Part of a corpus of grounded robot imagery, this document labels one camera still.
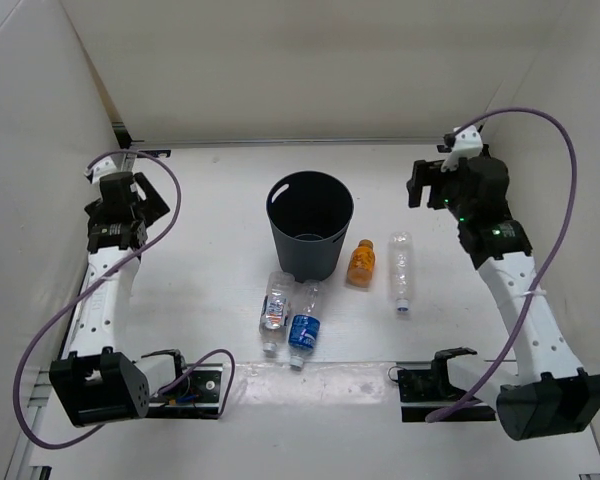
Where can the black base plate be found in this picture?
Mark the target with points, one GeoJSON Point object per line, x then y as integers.
{"type": "Point", "coordinates": [199, 398]}
{"type": "Point", "coordinates": [419, 396]}

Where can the clear bottle white orange label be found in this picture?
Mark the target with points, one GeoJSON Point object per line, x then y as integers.
{"type": "Point", "coordinates": [276, 311]}

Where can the left aluminium frame rail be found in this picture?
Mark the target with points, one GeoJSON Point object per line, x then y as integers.
{"type": "Point", "coordinates": [23, 386]}

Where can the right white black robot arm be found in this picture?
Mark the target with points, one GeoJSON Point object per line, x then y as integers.
{"type": "Point", "coordinates": [551, 393]}

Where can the clear unlabelled plastic bottle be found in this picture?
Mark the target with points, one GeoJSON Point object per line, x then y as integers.
{"type": "Point", "coordinates": [401, 258]}

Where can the clear bottle blue label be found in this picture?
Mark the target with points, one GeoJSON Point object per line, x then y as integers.
{"type": "Point", "coordinates": [306, 323]}

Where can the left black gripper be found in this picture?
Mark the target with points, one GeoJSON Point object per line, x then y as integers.
{"type": "Point", "coordinates": [153, 207]}

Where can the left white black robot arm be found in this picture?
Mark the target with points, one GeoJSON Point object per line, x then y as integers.
{"type": "Point", "coordinates": [97, 383]}

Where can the left blue corner sticker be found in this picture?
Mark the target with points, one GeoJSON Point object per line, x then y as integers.
{"type": "Point", "coordinates": [160, 153]}

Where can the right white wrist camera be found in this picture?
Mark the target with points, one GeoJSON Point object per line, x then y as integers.
{"type": "Point", "coordinates": [462, 143]}

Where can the orange juice bottle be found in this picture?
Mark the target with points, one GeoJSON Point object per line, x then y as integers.
{"type": "Point", "coordinates": [361, 265]}

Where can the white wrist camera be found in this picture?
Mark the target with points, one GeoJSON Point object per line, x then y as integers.
{"type": "Point", "coordinates": [462, 143]}
{"type": "Point", "coordinates": [99, 169]}

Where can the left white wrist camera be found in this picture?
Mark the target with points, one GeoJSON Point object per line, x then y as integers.
{"type": "Point", "coordinates": [99, 169]}

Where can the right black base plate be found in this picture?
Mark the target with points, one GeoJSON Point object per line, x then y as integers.
{"type": "Point", "coordinates": [419, 396]}

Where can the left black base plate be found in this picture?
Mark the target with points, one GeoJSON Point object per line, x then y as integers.
{"type": "Point", "coordinates": [199, 398]}

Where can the dark grey plastic bin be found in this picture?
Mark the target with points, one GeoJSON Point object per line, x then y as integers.
{"type": "Point", "coordinates": [309, 214]}

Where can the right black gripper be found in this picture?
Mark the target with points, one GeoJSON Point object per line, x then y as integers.
{"type": "Point", "coordinates": [429, 174]}

